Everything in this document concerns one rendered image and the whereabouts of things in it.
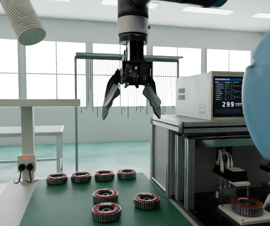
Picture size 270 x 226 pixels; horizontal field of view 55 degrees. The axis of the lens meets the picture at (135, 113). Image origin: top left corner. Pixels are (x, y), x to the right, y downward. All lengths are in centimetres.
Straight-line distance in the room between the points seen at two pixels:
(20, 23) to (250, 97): 153
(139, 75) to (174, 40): 739
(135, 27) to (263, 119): 47
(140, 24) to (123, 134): 687
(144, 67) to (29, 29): 111
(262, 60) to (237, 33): 883
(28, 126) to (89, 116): 578
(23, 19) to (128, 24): 110
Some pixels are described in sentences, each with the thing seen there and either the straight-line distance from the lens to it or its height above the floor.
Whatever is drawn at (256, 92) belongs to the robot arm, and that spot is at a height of 121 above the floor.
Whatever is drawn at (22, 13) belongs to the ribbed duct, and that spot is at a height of 169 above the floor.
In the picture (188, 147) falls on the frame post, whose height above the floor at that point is 102.
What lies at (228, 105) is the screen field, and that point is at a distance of 116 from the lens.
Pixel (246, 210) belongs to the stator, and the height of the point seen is 81.
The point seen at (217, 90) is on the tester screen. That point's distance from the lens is 113.
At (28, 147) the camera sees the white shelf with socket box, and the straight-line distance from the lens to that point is 156.
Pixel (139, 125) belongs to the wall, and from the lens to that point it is 752.
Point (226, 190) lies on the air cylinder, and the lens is 121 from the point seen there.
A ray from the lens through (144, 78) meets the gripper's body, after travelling 60.
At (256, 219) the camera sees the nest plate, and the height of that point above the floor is 78.
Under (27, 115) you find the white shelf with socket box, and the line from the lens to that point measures 154.
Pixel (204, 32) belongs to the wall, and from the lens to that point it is 845.
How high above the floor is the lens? 121
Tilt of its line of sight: 3 degrees down
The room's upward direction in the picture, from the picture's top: straight up
